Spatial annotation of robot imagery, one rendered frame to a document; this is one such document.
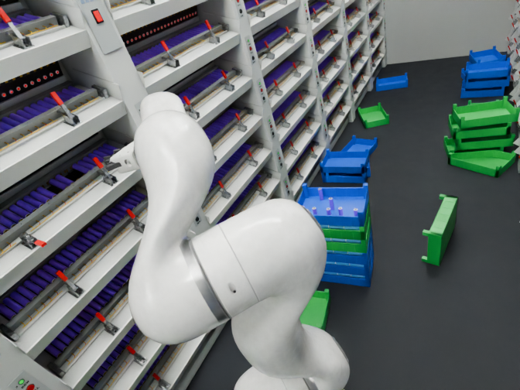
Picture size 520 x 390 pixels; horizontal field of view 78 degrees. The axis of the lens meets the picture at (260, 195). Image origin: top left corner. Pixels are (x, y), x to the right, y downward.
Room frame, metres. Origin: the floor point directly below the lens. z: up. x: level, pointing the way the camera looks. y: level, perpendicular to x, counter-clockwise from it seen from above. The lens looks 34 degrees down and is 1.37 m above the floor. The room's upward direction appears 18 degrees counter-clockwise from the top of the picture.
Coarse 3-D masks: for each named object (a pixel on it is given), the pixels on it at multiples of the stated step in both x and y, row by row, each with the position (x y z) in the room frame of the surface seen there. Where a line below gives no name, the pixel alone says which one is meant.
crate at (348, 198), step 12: (312, 192) 1.26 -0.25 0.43; (324, 192) 1.23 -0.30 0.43; (336, 192) 1.20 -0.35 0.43; (348, 192) 1.17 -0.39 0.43; (360, 192) 1.15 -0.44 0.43; (312, 204) 1.20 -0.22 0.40; (324, 204) 1.17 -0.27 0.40; (336, 204) 1.15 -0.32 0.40; (348, 204) 1.12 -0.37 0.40; (360, 204) 1.10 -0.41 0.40; (324, 216) 1.04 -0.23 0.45; (336, 216) 1.02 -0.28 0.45; (348, 216) 0.99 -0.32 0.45; (360, 216) 0.97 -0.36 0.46
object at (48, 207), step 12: (96, 168) 0.96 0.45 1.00; (84, 180) 0.91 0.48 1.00; (96, 180) 0.92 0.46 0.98; (60, 192) 0.86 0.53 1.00; (72, 192) 0.87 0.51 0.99; (48, 204) 0.82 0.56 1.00; (60, 204) 0.84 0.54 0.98; (36, 216) 0.78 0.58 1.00; (12, 228) 0.74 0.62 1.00; (24, 228) 0.75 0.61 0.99; (0, 240) 0.71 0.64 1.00; (12, 240) 0.73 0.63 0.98
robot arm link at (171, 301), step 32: (160, 128) 0.35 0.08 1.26; (192, 128) 0.36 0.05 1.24; (160, 160) 0.32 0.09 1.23; (192, 160) 0.32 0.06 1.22; (160, 192) 0.30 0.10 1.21; (192, 192) 0.30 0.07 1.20; (160, 224) 0.27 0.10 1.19; (160, 256) 0.25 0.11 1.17; (192, 256) 0.25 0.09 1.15; (128, 288) 0.25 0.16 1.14; (160, 288) 0.23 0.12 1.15; (192, 288) 0.23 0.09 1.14; (160, 320) 0.21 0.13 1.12; (192, 320) 0.21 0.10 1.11; (224, 320) 0.22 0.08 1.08
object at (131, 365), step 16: (128, 336) 0.81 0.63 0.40; (144, 336) 0.80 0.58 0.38; (112, 352) 0.75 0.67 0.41; (128, 352) 0.74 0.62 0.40; (144, 352) 0.74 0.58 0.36; (160, 352) 0.76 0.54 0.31; (112, 368) 0.69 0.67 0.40; (128, 368) 0.69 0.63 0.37; (144, 368) 0.69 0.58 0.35; (96, 384) 0.65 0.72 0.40; (112, 384) 0.65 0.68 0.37; (128, 384) 0.65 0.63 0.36
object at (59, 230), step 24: (120, 144) 1.11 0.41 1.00; (48, 168) 0.96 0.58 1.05; (96, 192) 0.88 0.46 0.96; (120, 192) 0.91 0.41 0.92; (48, 216) 0.80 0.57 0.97; (72, 216) 0.80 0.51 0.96; (48, 240) 0.72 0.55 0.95; (0, 264) 0.66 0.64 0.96; (24, 264) 0.67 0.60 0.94; (0, 288) 0.62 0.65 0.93
